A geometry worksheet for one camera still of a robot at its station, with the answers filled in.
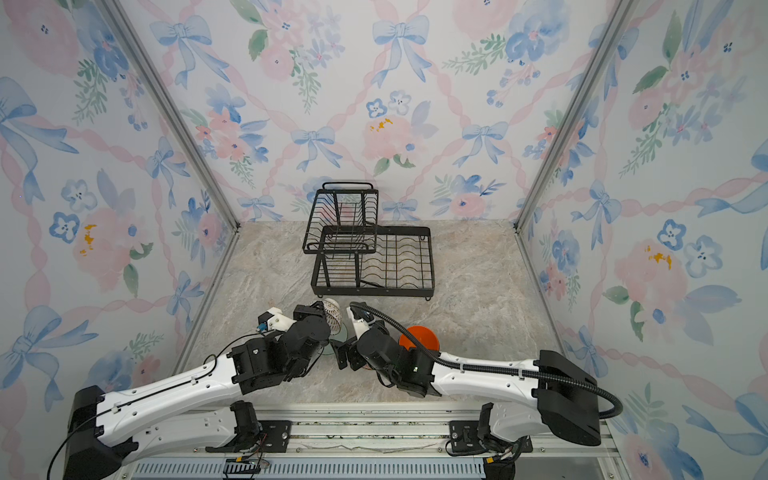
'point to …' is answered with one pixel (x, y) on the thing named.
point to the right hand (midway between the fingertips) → (344, 333)
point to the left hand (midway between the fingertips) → (330, 298)
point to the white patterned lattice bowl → (333, 315)
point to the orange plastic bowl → (424, 334)
